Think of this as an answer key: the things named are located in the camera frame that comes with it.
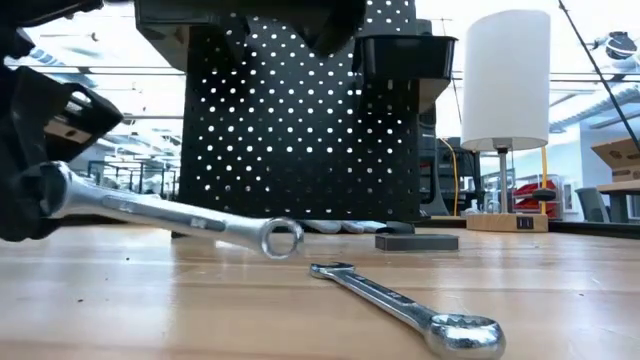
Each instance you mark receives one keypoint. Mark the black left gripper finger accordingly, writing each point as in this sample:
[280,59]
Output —
[20,210]
[52,167]

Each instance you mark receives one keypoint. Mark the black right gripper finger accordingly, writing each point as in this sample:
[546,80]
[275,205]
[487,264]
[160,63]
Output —
[330,25]

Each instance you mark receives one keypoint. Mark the black metal pegboard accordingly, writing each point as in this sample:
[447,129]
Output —
[280,165]

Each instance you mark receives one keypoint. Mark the small black rectangular block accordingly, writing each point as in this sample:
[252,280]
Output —
[415,242]

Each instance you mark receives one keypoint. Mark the black plastic pegboard bin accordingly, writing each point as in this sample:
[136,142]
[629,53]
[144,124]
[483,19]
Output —
[190,35]
[405,57]

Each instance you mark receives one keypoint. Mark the black tower appliance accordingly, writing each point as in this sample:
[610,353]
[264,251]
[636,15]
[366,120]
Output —
[430,165]

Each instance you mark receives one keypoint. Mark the white shade wooden base lamp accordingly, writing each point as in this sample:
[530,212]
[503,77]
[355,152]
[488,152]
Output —
[505,80]

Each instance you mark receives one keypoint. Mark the blue grey work gloves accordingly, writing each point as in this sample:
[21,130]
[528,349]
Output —
[345,226]

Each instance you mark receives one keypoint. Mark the red parts bin rack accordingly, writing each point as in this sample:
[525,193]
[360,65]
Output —
[522,191]

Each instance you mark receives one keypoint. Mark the thin black pole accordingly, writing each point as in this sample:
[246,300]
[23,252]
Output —
[614,100]

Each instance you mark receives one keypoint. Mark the grey office chair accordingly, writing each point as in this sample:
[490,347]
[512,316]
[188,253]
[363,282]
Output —
[592,205]

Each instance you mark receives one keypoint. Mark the cardboard box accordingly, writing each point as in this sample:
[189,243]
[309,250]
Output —
[620,157]

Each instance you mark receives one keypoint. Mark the wooden top table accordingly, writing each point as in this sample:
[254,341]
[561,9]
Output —
[620,187]

